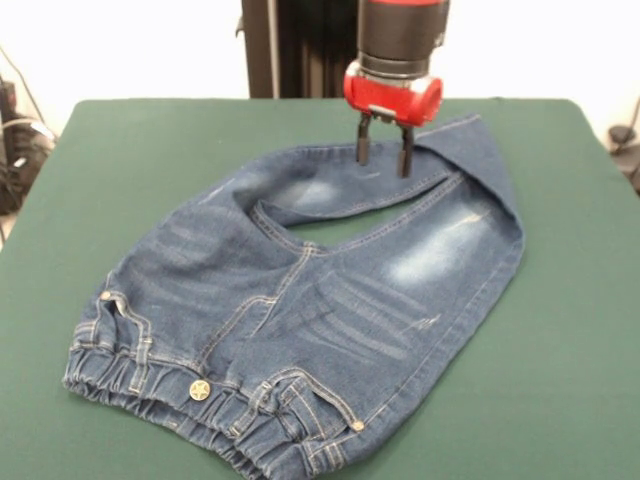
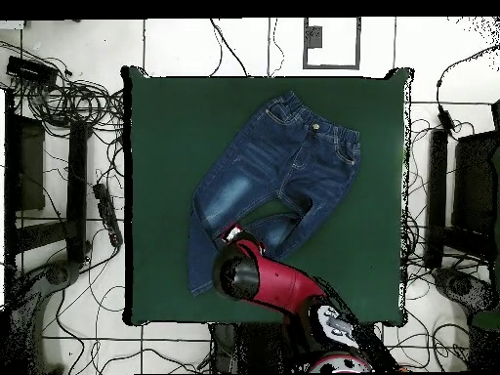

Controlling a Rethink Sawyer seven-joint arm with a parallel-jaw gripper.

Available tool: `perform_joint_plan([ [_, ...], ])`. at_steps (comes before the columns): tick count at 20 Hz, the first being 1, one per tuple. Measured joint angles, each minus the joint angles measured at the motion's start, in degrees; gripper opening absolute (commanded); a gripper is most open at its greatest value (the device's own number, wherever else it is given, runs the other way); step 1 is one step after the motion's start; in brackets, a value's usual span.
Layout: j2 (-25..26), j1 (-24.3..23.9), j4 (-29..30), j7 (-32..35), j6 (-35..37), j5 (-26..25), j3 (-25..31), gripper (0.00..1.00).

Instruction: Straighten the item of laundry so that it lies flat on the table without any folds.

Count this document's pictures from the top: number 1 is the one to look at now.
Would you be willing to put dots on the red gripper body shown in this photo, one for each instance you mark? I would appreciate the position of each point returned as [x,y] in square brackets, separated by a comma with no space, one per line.
[395,97]

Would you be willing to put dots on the dark green table cloth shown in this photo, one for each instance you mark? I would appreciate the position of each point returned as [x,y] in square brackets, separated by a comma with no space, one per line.
[75,225]

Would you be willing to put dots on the blue denim jeans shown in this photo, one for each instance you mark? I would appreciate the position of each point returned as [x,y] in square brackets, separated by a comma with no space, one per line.
[300,300]

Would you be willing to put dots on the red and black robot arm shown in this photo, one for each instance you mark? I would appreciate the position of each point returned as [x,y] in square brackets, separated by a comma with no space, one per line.
[400,30]

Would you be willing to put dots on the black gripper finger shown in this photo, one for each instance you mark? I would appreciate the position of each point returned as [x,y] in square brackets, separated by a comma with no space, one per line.
[405,152]
[362,145]

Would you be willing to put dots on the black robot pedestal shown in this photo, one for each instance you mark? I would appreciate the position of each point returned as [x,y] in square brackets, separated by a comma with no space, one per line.
[300,50]

